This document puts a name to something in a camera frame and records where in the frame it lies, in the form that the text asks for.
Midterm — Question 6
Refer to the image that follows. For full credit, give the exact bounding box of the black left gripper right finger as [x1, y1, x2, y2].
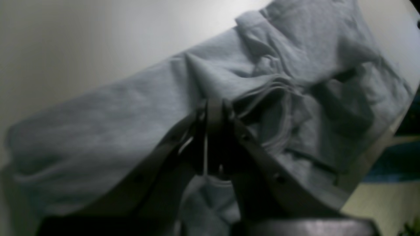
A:
[207, 100, 380, 236]

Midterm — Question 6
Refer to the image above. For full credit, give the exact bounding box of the grey T-shirt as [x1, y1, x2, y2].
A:
[6, 0, 415, 236]

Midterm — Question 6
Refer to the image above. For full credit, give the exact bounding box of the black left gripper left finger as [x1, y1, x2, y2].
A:
[36, 101, 209, 236]

